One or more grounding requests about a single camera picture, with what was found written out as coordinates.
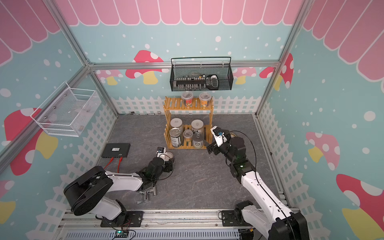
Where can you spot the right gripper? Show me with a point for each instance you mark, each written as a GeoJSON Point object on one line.
{"type": "Point", "coordinates": [209, 147]}

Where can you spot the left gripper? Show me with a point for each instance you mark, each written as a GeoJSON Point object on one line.
{"type": "Point", "coordinates": [169, 166]}

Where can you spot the purple label tin can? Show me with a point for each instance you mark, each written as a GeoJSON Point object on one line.
{"type": "Point", "coordinates": [167, 156]}

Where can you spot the short pull-tab tin can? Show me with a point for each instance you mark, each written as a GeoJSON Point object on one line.
{"type": "Point", "coordinates": [198, 140]}

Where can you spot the small clear lid jar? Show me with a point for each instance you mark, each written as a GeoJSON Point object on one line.
{"type": "Point", "coordinates": [188, 135]}

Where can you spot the tall silver pull-tab can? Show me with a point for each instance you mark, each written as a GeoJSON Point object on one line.
{"type": "Point", "coordinates": [176, 137]}

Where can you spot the orange seed plastic jar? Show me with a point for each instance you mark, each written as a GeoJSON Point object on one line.
{"type": "Point", "coordinates": [205, 99]}

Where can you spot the red seed plastic jar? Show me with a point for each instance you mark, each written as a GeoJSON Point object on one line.
{"type": "Point", "coordinates": [187, 98]}

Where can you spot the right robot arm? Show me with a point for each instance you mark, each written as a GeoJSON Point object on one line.
{"type": "Point", "coordinates": [275, 221]}

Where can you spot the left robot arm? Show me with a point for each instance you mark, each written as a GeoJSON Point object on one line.
{"type": "Point", "coordinates": [87, 193]}

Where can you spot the white lid jar right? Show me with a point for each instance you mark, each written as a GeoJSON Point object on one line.
{"type": "Point", "coordinates": [197, 126]}

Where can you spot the connector strip in basket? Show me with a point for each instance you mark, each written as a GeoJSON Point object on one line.
{"type": "Point", "coordinates": [188, 85]}

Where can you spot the black white item in basket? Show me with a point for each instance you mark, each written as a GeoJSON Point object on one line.
{"type": "Point", "coordinates": [212, 82]}

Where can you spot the green circuit board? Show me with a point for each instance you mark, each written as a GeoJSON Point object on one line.
{"type": "Point", "coordinates": [122, 234]}

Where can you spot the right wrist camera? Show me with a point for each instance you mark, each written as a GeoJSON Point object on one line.
{"type": "Point", "coordinates": [219, 135]}

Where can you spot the metal bracket tool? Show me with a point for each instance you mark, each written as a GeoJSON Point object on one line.
{"type": "Point", "coordinates": [146, 194]}

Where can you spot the black network switch box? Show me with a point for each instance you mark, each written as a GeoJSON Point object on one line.
{"type": "Point", "coordinates": [116, 150]}

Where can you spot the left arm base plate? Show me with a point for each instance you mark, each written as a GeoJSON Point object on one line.
{"type": "Point", "coordinates": [130, 219]}

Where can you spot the black wire basket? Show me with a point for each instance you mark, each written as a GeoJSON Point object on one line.
{"type": "Point", "coordinates": [202, 67]}

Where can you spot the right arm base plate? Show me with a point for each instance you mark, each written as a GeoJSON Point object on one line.
{"type": "Point", "coordinates": [230, 218]}

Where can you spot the white wire basket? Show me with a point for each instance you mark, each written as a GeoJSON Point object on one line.
{"type": "Point", "coordinates": [67, 111]}

